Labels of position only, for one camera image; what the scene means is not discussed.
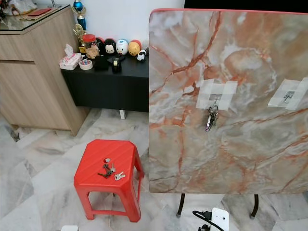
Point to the dark key bunch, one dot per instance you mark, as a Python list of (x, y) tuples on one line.
[(106, 169)]

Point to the light wooden cabinet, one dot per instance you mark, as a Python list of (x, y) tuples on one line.
[(33, 82)]

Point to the pink tissue box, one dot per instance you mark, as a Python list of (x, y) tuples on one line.
[(70, 61)]

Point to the white tape roll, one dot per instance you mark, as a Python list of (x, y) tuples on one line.
[(82, 65)]

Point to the black low side table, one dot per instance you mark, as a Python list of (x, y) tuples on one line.
[(106, 89)]

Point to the flat red case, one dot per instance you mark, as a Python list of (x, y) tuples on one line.
[(39, 11)]

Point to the white ceramic figurine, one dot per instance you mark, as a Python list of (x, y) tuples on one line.
[(21, 6)]

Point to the small black box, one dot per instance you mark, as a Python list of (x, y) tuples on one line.
[(101, 63)]

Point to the red lid clear jar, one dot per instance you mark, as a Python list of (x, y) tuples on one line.
[(90, 45)]

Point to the blue and gold trophy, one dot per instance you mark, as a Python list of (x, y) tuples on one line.
[(79, 17)]

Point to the black tape dispenser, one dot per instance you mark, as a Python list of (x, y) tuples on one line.
[(116, 63)]

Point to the black mouse toy figure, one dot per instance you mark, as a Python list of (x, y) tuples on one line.
[(109, 46)]

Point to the red plastic stool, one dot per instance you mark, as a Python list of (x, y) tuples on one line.
[(127, 154)]

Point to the white round toy figure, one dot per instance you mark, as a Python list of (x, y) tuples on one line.
[(122, 46)]

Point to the yellow round toy figure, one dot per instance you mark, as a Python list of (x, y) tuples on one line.
[(134, 48)]

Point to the small panda toy figure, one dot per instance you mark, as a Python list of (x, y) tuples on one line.
[(141, 55)]

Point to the key bunch with pink tag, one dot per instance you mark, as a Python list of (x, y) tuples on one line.
[(211, 118)]

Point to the marble pattern folding table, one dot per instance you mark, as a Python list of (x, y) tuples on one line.
[(245, 154)]

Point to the black television screen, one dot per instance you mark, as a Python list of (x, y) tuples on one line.
[(245, 4)]

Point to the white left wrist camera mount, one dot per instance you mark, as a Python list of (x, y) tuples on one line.
[(69, 228)]

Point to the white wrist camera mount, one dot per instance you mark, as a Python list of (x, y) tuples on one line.
[(220, 219), (69, 228)]

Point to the taped metal wall hook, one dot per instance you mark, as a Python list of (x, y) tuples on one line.
[(208, 92), (288, 94)]

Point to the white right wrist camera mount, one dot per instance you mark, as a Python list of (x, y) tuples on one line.
[(220, 219)]

